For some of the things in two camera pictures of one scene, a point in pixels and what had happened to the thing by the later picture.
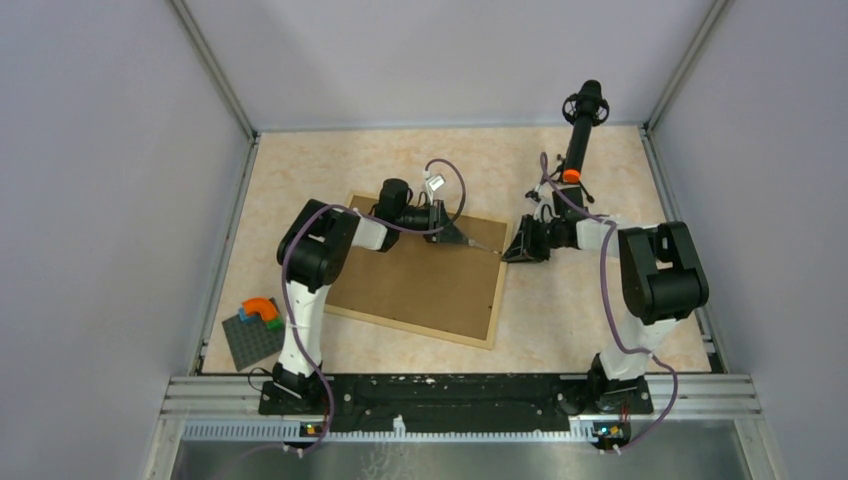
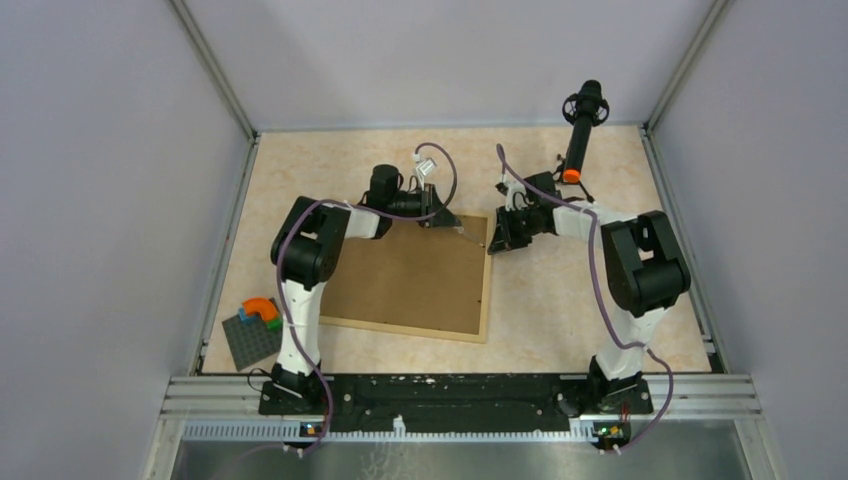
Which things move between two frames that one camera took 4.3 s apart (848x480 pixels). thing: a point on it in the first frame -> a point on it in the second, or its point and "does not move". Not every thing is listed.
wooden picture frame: (443, 289) does not move
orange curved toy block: (263, 306) does not move
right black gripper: (524, 249) -> (503, 239)
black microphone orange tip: (585, 109) does not move
